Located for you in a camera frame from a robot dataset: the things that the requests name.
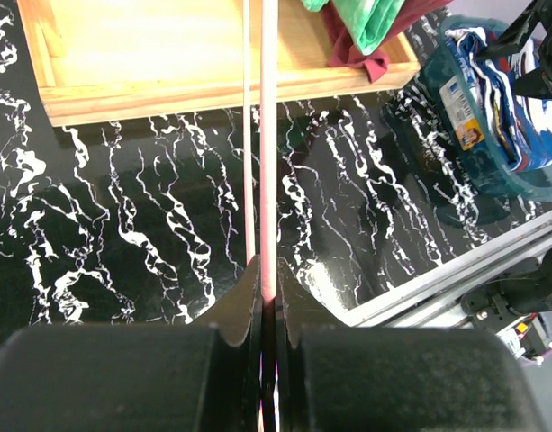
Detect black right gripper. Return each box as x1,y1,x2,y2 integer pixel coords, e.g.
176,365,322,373
475,0,552,99

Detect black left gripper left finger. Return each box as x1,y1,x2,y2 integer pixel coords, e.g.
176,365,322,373
0,258,261,431

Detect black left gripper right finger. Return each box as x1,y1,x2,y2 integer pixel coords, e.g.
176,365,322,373
276,260,545,431

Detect blue patterned trousers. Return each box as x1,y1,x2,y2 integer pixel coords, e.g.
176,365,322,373
445,26,552,172

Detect green patterned trousers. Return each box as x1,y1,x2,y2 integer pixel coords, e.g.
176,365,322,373
302,0,405,55

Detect pink wire hanger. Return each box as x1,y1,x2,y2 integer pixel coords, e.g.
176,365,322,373
241,0,279,432

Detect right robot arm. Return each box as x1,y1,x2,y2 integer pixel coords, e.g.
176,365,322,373
278,1,552,330

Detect teal plastic bin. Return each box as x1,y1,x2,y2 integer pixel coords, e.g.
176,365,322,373
421,15,552,202

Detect maroon tank top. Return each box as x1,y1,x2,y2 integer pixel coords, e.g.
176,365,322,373
320,0,449,83

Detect wooden clothes rack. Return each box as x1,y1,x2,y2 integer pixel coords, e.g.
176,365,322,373
18,1,421,127

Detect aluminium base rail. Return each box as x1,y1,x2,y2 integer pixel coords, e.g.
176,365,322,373
340,210,552,327

